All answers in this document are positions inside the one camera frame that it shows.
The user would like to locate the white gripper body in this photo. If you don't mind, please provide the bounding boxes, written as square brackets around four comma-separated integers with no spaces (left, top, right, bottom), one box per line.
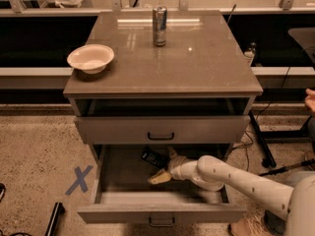
[168,155,197,181]

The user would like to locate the black rxbar chocolate wrapper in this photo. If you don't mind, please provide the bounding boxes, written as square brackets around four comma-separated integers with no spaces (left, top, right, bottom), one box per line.
[142,147,169,169]

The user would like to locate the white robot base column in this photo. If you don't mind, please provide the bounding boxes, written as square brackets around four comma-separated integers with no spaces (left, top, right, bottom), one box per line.
[284,175,315,236]

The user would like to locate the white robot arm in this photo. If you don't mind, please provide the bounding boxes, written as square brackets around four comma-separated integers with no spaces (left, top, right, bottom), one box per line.
[148,147,293,220]

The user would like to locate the open grey middle drawer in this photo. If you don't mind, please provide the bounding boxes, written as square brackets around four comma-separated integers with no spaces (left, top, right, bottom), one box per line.
[77,146,247,227]

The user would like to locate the grey drawer cabinet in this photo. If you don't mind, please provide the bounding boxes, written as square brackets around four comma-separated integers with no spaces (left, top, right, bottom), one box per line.
[63,10,264,149]

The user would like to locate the person hand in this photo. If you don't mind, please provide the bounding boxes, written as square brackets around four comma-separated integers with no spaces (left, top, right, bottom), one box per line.
[304,88,315,115]

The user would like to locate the blue tape cross mark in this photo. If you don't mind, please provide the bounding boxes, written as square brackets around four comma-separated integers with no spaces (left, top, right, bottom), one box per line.
[65,165,93,196]

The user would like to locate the black table leg stand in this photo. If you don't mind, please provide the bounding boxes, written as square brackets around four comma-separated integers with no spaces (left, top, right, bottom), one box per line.
[249,111,311,168]

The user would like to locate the black bar on floor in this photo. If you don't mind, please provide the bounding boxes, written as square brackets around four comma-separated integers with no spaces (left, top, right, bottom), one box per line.
[45,202,65,236]

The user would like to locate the silver blue energy drink can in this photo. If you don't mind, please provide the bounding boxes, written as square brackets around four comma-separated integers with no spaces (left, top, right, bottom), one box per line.
[153,6,167,46]

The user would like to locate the black shoe at left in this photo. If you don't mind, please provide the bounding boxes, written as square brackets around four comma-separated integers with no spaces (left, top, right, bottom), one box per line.
[0,183,6,203]

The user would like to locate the black floor cable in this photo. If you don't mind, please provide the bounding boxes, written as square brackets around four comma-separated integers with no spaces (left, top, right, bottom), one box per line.
[230,130,255,170]

